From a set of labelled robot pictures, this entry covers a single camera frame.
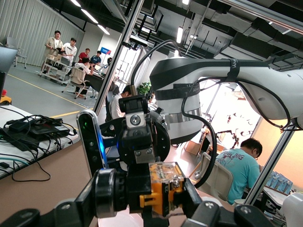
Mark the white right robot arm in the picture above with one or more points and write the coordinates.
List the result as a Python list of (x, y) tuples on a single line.
[(260, 94)]

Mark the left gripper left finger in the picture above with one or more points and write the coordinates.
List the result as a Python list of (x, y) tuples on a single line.
[(78, 205)]

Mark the orange push button switch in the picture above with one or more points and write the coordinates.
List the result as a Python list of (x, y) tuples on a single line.
[(161, 189)]

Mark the black overhead camera bar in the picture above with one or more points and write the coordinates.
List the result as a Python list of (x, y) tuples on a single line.
[(138, 40)]

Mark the flat black electronics box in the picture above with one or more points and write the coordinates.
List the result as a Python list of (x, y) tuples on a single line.
[(49, 129)]

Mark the yellow emergency stop box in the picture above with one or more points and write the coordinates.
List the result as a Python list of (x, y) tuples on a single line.
[(5, 99)]

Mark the cream chair backrest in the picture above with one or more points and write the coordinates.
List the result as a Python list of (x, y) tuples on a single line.
[(219, 177)]

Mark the pink round plate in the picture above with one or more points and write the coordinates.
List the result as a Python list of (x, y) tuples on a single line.
[(118, 221)]

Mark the person in white t-shirt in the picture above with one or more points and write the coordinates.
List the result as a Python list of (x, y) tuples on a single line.
[(70, 50)]

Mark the black power adapter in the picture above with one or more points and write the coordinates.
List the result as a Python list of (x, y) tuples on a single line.
[(17, 127)]

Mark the person in dark blue shirt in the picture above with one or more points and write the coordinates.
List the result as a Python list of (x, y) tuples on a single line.
[(95, 59)]

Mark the dark computer monitor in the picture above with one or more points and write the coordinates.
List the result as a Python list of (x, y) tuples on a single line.
[(7, 59)]

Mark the aluminium frame post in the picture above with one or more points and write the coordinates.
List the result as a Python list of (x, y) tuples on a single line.
[(270, 165), (113, 59)]

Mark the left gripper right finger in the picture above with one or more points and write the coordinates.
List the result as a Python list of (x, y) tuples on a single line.
[(201, 212)]

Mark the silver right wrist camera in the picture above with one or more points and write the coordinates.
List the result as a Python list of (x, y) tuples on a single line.
[(88, 139)]

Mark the ceiling strip light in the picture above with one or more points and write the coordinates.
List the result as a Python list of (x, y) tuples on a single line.
[(75, 2), (179, 34), (89, 16), (103, 29)]

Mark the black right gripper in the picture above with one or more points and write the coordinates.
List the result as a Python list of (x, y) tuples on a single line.
[(162, 139)]

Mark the person in teal t-shirt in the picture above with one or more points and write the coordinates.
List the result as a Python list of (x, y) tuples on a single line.
[(241, 170)]

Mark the blue wall sign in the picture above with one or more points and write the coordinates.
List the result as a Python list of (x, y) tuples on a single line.
[(105, 50)]

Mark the seated person in white shirt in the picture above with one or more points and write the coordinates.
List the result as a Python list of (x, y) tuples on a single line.
[(82, 68)]

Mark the beige office chair on wheels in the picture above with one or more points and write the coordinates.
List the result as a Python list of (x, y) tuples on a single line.
[(77, 76)]

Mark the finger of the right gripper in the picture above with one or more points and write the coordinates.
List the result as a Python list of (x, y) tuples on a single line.
[(154, 221)]

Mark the person in red shirt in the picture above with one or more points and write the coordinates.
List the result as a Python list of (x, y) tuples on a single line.
[(83, 56)]

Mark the green potted plant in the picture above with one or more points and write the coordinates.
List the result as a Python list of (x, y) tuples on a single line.
[(144, 88)]

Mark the white equipment cart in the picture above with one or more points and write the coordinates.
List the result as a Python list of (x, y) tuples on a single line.
[(55, 71)]

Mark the person in beige jacket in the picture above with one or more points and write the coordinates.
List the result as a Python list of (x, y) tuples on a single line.
[(53, 45)]

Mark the grey office chair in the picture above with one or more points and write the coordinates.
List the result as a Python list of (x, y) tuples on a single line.
[(14, 47)]

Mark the seated person with bowed head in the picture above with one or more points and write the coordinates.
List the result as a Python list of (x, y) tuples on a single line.
[(117, 106)]

